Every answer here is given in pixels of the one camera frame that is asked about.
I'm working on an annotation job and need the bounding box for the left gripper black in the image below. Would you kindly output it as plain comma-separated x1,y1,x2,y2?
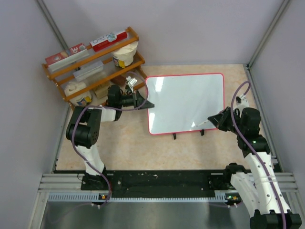
118,89,154,110

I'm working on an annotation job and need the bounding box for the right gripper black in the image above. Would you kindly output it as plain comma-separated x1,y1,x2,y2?
209,106,245,135

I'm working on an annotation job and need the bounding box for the whiteboard with pink frame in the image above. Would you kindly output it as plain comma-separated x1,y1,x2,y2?
146,73,225,135

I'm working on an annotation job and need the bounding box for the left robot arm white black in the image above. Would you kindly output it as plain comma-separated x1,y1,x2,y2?
66,85,155,189

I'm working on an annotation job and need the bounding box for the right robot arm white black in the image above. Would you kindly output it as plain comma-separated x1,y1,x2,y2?
208,107,302,229

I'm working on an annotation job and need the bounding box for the brown cardboard packet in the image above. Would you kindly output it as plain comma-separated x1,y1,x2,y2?
92,82,111,99

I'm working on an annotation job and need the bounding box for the orange wooden shelf rack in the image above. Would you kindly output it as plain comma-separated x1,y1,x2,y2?
42,27,147,109

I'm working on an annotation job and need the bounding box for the white paper bag upper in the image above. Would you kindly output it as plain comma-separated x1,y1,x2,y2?
112,42,138,68

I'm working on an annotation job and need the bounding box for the clear plastic box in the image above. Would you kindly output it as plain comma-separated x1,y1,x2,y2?
73,61,104,82

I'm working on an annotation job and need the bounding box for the red white long box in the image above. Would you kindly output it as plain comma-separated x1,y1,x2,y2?
90,31,127,52

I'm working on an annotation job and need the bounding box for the red silver foil box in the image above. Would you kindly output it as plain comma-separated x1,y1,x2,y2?
45,43,90,72

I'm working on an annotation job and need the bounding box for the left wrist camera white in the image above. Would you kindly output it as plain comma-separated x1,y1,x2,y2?
126,76,138,88

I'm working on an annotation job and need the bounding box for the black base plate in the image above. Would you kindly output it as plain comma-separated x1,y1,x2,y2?
81,170,233,198

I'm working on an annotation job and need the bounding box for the grey cable duct rail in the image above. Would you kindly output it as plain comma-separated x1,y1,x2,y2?
48,192,228,203

